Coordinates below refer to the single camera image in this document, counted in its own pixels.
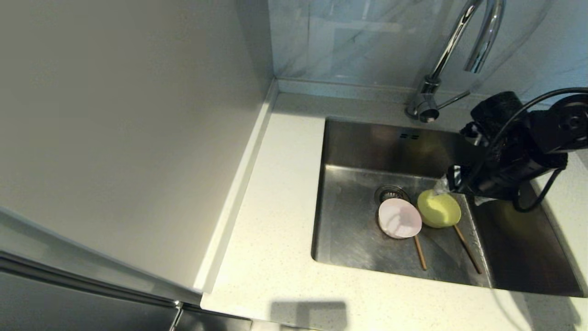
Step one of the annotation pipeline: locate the yellow plastic bowl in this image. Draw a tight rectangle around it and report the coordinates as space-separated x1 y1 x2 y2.
417 188 462 229

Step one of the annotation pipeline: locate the wooden chopstick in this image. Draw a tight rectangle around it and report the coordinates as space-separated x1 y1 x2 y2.
454 224 484 275
413 235 428 271

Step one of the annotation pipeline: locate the pink plastic bowl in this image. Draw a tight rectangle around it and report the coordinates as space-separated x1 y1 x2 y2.
378 198 423 240

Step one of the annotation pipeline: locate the chrome gooseneck faucet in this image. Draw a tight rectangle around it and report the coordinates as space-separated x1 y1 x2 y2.
404 0 507 124

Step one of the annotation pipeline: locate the stainless steel sink basin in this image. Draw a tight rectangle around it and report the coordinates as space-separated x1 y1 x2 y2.
311 117 587 298

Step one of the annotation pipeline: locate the round metal drain strainer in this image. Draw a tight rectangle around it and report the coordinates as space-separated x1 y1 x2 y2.
374 185 410 205

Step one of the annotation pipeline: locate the grey base cabinet front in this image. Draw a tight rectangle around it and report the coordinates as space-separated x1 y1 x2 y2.
177 306 253 331

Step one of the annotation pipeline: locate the beige tall cabinet side panel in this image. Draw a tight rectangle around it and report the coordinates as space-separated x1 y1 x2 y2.
0 0 276 295

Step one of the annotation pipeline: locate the chrome door trim strip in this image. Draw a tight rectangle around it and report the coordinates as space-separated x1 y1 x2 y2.
0 248 182 309

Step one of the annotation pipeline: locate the grey tall cabinet door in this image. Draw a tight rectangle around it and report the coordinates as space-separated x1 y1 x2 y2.
0 202 203 331

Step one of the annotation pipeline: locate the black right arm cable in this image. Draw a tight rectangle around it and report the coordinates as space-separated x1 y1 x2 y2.
478 87 588 213

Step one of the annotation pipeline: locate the chrome cabinet handle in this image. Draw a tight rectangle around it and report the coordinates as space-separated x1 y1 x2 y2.
169 301 184 331

